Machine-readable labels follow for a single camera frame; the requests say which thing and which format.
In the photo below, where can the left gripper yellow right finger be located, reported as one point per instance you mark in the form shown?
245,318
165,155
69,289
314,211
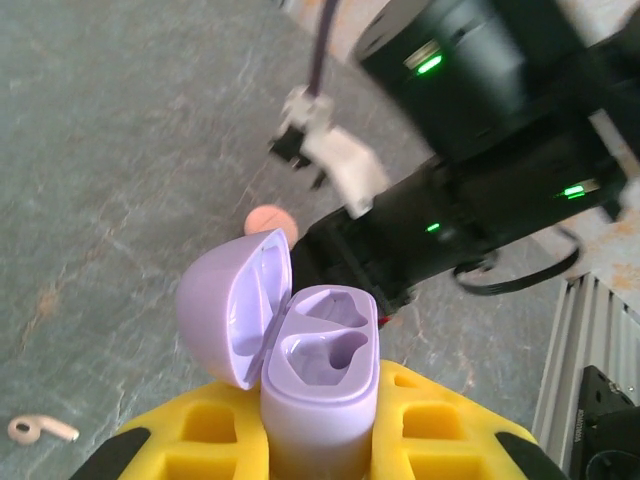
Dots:
435,440

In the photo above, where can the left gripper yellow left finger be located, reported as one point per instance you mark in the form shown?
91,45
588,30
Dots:
210,440

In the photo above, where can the purple earbud charging case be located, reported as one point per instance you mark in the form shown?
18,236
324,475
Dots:
320,415

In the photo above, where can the pink earbud charging case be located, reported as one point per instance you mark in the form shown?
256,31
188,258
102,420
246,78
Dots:
267,220

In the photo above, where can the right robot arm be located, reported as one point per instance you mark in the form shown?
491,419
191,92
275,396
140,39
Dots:
632,200

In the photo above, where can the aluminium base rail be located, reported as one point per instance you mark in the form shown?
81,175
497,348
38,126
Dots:
575,340

